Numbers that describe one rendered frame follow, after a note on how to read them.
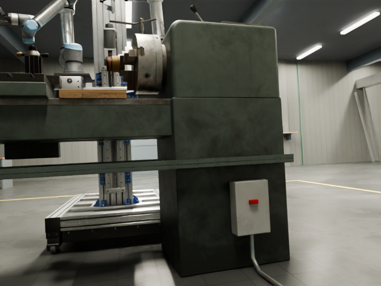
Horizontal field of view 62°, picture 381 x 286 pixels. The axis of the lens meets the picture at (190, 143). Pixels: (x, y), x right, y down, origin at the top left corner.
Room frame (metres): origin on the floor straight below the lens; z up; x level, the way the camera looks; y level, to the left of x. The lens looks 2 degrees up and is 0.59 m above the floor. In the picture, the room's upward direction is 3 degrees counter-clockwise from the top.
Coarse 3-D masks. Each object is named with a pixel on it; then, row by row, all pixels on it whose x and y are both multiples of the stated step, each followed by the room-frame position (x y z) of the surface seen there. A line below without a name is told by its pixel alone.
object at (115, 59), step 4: (112, 56) 1.65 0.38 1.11; (116, 56) 1.65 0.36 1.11; (108, 60) 1.63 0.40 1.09; (112, 60) 1.63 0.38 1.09; (116, 60) 1.64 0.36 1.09; (108, 64) 1.63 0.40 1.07; (112, 64) 1.64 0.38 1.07; (116, 64) 1.64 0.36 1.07; (108, 68) 1.65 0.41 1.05; (112, 68) 1.65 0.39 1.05; (116, 68) 1.65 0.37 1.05; (120, 68) 1.67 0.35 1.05; (124, 68) 1.68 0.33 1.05
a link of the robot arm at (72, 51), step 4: (68, 44) 2.17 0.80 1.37; (72, 44) 2.17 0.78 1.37; (76, 44) 2.18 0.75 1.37; (68, 48) 2.16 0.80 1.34; (72, 48) 2.16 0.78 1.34; (76, 48) 2.18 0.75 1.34; (80, 48) 2.20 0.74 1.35; (64, 52) 2.20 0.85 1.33; (68, 52) 2.17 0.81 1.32; (72, 52) 2.16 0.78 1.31; (76, 52) 2.17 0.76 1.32; (80, 52) 2.20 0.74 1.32; (64, 56) 2.22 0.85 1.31; (68, 56) 2.17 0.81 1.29; (72, 56) 2.16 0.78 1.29; (76, 56) 2.17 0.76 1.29; (80, 56) 2.20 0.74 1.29; (64, 60) 2.26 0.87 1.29; (68, 60) 2.17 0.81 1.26; (80, 60) 2.20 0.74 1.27
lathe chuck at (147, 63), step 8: (136, 40) 1.59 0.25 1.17; (144, 40) 1.59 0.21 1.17; (152, 40) 1.60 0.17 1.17; (136, 48) 1.60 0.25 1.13; (144, 48) 1.57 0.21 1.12; (152, 48) 1.58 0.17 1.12; (144, 56) 1.56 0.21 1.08; (152, 56) 1.57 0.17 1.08; (136, 64) 1.63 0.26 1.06; (144, 64) 1.57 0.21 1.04; (152, 64) 1.58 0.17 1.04; (136, 72) 1.64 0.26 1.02; (144, 72) 1.58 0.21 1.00; (152, 72) 1.59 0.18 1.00; (136, 80) 1.65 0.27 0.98; (144, 80) 1.61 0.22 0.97; (152, 80) 1.62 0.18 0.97; (136, 88) 1.67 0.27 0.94; (144, 88) 1.65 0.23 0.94; (152, 88) 1.66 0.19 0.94
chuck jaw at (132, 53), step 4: (140, 48) 1.57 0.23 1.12; (128, 52) 1.60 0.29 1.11; (132, 52) 1.57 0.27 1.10; (136, 52) 1.58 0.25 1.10; (140, 52) 1.57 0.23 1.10; (120, 56) 1.63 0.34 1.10; (124, 56) 1.60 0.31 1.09; (128, 56) 1.60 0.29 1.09; (132, 56) 1.57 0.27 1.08; (136, 56) 1.57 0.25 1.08; (120, 60) 1.62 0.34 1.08; (124, 60) 1.61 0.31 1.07; (128, 60) 1.61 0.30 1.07; (132, 60) 1.61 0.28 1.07; (136, 60) 1.62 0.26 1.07; (120, 64) 1.65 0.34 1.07; (124, 64) 1.65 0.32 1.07; (128, 64) 1.66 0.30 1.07; (132, 64) 1.66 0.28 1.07
